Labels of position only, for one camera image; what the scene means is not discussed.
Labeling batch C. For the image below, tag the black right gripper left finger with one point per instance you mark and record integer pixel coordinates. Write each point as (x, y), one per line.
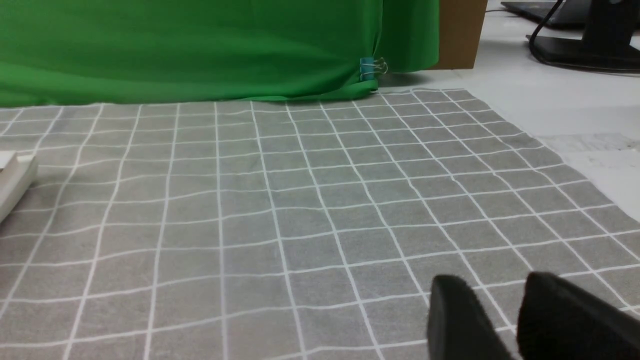
(458, 328)

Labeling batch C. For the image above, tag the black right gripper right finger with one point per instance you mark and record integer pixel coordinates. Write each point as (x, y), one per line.
(559, 320)

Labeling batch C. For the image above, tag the grey checked tablecloth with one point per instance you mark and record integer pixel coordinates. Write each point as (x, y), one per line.
(248, 230)

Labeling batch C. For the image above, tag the blue binder clip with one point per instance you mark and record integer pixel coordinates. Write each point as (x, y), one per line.
(370, 68)

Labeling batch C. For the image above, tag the black monitor stand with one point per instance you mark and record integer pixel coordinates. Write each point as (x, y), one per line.
(605, 46)

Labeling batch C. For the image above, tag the brown cardboard board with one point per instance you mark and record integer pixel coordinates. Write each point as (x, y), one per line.
(460, 29)

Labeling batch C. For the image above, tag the black laptop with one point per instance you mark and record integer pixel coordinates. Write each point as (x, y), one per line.
(570, 14)

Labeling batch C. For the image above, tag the green backdrop cloth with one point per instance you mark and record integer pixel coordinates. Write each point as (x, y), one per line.
(76, 52)

